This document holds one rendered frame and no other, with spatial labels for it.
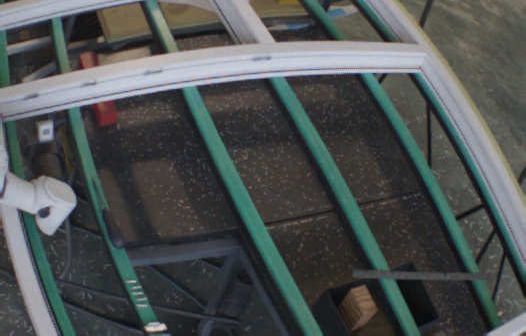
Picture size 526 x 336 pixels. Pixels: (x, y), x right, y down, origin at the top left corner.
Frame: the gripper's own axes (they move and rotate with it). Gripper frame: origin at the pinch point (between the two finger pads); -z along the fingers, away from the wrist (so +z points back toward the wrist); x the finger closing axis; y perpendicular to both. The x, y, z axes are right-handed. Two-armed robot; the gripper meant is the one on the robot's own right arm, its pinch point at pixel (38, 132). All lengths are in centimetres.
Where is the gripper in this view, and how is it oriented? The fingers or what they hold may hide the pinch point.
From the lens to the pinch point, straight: 188.1
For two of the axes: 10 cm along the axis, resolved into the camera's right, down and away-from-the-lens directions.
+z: 3.9, 7.5, -5.4
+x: -8.8, 1.3, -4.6
